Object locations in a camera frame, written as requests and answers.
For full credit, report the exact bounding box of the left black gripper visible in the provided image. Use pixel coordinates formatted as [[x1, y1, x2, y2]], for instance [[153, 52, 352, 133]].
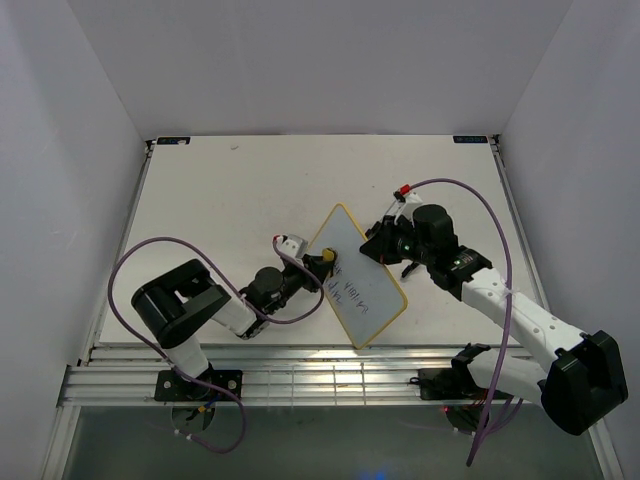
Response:
[[265, 255, 335, 316]]

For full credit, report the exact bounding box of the blue corner label right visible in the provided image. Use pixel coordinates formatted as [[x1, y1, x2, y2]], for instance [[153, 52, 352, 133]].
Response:
[[452, 135, 489, 144]]

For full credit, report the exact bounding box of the aluminium rail frame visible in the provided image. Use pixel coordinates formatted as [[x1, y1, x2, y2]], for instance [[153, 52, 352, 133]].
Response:
[[58, 346, 461, 408]]

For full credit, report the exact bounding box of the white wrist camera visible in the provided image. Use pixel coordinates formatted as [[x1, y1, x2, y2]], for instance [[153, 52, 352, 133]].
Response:
[[389, 185, 424, 224], [273, 235, 308, 261]]

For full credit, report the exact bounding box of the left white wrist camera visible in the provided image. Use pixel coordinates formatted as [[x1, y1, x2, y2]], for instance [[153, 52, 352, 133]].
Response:
[[273, 235, 308, 261]]

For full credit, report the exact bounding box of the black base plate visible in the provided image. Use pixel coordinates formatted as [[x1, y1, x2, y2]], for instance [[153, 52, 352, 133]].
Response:
[[153, 369, 243, 403], [408, 367, 488, 401]]

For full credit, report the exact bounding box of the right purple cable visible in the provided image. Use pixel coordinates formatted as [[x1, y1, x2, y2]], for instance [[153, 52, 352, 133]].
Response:
[[399, 178, 526, 467]]

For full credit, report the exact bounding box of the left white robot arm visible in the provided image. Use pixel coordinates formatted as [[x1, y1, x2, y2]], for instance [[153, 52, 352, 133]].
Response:
[[131, 249, 337, 400]]

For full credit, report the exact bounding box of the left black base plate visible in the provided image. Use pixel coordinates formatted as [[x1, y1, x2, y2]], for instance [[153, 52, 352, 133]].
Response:
[[153, 369, 243, 403]]

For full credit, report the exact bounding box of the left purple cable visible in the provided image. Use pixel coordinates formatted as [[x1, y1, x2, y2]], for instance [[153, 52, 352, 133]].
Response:
[[108, 236, 326, 455]]

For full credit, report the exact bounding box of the blue corner label left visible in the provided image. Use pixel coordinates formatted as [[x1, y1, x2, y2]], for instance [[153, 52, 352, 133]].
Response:
[[156, 136, 191, 146]]

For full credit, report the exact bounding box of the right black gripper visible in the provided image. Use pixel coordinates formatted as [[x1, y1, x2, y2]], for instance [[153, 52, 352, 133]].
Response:
[[358, 216, 433, 267]]

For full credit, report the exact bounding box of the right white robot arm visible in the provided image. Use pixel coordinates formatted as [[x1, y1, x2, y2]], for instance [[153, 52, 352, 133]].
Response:
[[360, 204, 629, 435]]

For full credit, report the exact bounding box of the black whiteboard foot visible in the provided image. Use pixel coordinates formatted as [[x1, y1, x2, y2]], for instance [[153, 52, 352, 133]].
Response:
[[401, 262, 421, 280]]

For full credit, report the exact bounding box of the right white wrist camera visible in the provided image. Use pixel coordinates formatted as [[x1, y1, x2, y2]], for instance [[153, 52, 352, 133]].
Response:
[[389, 185, 424, 224]]

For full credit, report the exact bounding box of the yellow whiteboard eraser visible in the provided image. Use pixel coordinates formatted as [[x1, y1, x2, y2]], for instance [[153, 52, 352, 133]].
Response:
[[322, 248, 337, 263]]

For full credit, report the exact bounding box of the blue corner label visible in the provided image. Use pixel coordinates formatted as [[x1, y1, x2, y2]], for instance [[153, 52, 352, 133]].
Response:
[[452, 135, 489, 144], [156, 136, 191, 146]]

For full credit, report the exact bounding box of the yellow-framed small whiteboard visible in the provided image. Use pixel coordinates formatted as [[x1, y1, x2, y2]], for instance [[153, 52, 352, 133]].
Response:
[[308, 203, 408, 349]]

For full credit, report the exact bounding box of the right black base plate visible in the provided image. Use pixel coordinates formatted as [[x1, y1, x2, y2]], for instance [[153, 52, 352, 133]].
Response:
[[408, 367, 488, 401]]

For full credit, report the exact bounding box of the purple cable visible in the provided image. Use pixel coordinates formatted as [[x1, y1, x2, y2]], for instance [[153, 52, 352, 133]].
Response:
[[399, 178, 526, 467], [108, 236, 326, 455]]

